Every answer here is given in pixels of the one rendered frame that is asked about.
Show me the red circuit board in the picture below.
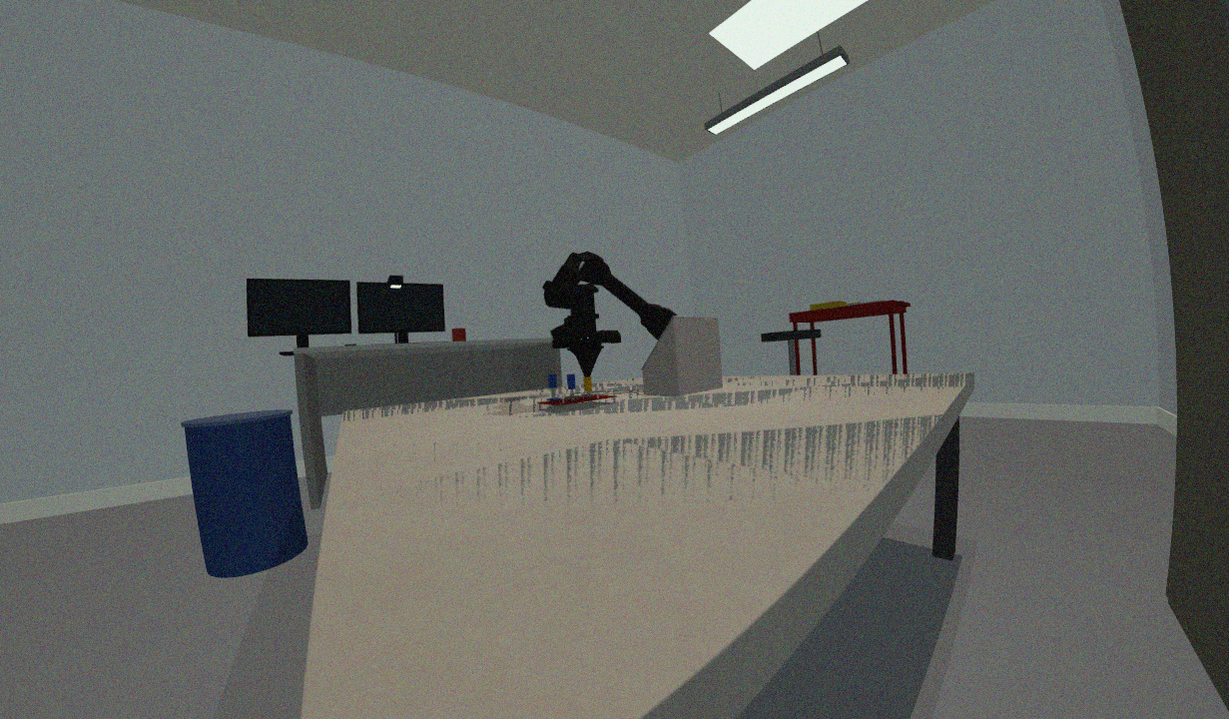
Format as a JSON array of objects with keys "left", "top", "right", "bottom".
[{"left": 540, "top": 372, "right": 616, "bottom": 413}]

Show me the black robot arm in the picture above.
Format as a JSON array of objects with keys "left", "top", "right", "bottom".
[{"left": 543, "top": 252, "right": 677, "bottom": 344}]

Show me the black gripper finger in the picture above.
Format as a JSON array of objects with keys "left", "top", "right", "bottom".
[
  {"left": 578, "top": 347, "right": 603, "bottom": 377},
  {"left": 567, "top": 348, "right": 586, "bottom": 377}
]

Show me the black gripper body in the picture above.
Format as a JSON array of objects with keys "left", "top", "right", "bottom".
[{"left": 552, "top": 308, "right": 621, "bottom": 349}]

